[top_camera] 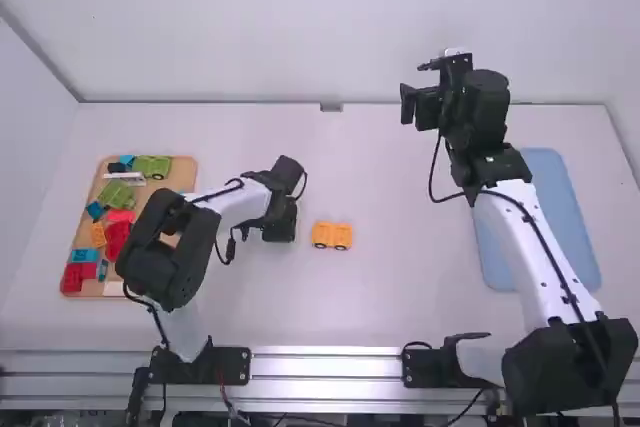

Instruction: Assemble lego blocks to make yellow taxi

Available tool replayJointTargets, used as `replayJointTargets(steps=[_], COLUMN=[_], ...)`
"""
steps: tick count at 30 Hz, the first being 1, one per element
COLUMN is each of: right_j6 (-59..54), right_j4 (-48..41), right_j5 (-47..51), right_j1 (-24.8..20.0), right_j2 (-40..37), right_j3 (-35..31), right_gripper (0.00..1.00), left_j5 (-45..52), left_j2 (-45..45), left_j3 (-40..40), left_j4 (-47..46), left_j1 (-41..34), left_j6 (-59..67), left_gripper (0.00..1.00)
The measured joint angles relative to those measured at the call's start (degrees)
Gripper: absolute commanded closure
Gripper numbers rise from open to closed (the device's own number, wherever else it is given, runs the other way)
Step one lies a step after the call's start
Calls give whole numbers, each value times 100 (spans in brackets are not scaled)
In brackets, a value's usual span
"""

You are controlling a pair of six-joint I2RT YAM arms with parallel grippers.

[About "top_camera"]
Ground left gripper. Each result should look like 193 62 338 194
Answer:
260 195 300 244

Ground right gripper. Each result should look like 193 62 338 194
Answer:
399 64 472 141

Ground yellow toy car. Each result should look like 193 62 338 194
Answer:
311 220 355 252

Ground tan tray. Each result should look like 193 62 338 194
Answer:
59 154 200 299

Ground green toy brick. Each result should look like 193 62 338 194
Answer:
97 180 138 211
130 155 174 182

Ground silver rails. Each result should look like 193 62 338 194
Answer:
0 345 640 412

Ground red toy brick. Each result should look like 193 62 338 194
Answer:
59 262 100 296
104 221 133 264
105 208 138 226

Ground blue mat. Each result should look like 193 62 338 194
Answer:
472 147 603 293

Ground black cable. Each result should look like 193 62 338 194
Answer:
213 224 251 267
427 131 474 206

